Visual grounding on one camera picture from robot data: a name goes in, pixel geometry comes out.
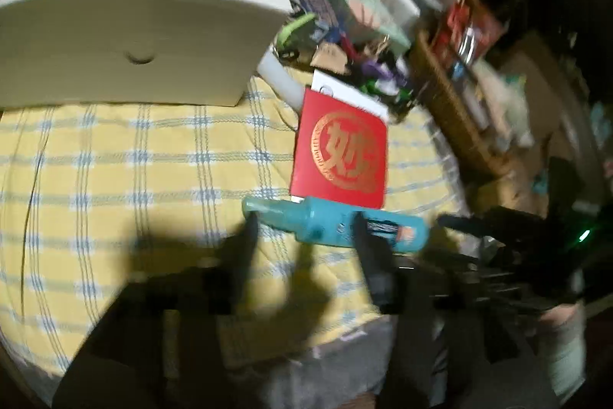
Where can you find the red snack bags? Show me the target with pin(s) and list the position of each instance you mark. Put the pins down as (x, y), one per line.
(479, 25)

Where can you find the grey patterned cloth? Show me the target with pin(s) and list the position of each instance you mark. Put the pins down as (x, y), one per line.
(311, 373)

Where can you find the white storage box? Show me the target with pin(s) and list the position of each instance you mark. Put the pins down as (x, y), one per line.
(119, 16)

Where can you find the brown cardboard piece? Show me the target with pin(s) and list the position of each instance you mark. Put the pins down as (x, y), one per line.
(330, 57)

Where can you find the teal bottle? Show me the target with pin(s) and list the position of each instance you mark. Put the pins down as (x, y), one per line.
(325, 224)

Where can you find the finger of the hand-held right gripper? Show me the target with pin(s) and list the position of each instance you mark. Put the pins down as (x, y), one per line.
(457, 223)

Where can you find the red envelope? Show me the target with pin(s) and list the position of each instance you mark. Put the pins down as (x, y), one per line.
(311, 169)

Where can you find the white curved strip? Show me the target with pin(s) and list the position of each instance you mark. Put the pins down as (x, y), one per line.
(277, 78)

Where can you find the wicker basket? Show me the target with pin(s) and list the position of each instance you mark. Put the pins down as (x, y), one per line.
(445, 102)

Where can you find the green-edged black packet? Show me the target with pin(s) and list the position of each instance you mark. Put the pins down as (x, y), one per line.
(297, 28)

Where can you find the yellow checked tablecloth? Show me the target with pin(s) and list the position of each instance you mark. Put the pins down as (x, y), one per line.
(143, 160)

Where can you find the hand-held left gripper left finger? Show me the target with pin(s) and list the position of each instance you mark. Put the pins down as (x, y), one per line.
(245, 246)

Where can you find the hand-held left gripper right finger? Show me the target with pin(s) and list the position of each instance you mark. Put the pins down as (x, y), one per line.
(376, 265)

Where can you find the mint green box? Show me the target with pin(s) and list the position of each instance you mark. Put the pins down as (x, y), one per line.
(354, 6)

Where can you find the person's right forearm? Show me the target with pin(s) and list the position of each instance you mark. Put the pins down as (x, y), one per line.
(567, 356)

